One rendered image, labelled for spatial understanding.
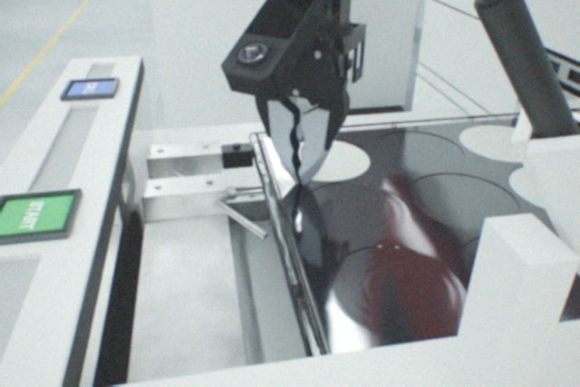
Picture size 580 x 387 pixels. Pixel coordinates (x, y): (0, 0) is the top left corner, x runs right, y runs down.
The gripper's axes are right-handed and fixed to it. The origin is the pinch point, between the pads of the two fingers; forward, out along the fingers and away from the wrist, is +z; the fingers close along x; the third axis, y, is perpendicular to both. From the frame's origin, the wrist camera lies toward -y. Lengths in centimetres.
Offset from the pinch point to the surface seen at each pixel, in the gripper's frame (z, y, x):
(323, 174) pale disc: 1.2, 3.3, -1.3
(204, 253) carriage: 3.3, -11.2, 3.9
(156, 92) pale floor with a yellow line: 91, 203, 199
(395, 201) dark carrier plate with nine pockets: 1.4, 1.8, -9.5
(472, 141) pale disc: 1.3, 18.8, -13.9
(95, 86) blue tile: -5.2, 0.0, 25.8
